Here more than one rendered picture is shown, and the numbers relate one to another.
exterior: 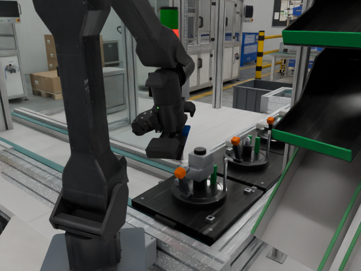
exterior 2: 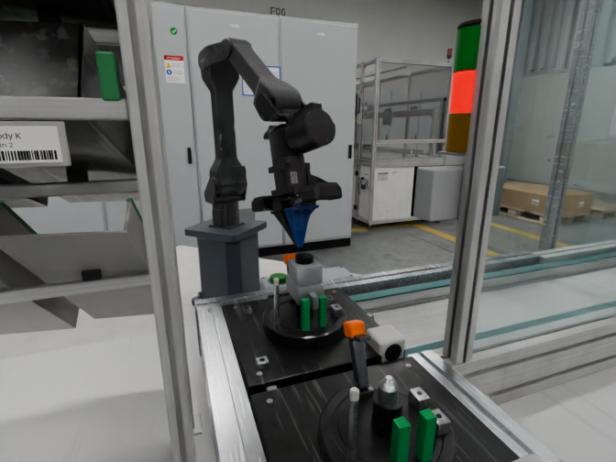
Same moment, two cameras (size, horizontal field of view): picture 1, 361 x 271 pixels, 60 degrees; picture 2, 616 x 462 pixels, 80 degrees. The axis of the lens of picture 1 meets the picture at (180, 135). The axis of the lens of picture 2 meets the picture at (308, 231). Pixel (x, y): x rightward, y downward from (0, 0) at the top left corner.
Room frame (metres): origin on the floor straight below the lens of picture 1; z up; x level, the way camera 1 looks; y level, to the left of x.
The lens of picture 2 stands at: (0.99, -0.51, 1.29)
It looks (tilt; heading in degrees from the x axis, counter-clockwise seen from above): 16 degrees down; 122
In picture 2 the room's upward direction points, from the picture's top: straight up
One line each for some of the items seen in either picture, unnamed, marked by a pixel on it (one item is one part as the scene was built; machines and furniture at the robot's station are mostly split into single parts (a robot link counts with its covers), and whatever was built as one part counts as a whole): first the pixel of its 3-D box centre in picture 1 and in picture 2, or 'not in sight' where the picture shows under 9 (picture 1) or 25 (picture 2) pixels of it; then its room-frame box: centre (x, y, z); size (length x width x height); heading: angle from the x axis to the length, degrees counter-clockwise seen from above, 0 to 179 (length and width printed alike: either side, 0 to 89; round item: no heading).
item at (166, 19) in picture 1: (168, 19); (476, 50); (0.91, 0.03, 1.38); 0.05 x 0.05 x 0.05
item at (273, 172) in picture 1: (246, 148); (387, 409); (0.90, -0.20, 1.01); 0.24 x 0.24 x 0.13; 52
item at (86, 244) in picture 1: (94, 244); (225, 213); (0.36, 0.12, 1.09); 0.07 x 0.07 x 0.06; 8
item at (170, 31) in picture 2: not in sight; (139, 146); (-2.10, 1.58, 1.12); 0.94 x 0.54 x 2.25; 53
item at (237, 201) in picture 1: (199, 198); (303, 329); (0.70, -0.05, 0.96); 0.24 x 0.24 x 0.02; 52
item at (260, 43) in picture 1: (284, 51); not in sight; (8.80, -2.82, 0.58); 3.40 x 0.20 x 1.15; 143
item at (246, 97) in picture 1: (274, 99); not in sight; (2.69, -0.82, 0.73); 0.62 x 0.42 x 0.23; 52
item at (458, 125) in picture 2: not in sight; (467, 132); (0.91, 0.03, 1.28); 0.05 x 0.05 x 0.05
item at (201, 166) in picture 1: (202, 161); (306, 278); (0.70, -0.05, 1.06); 0.08 x 0.04 x 0.07; 142
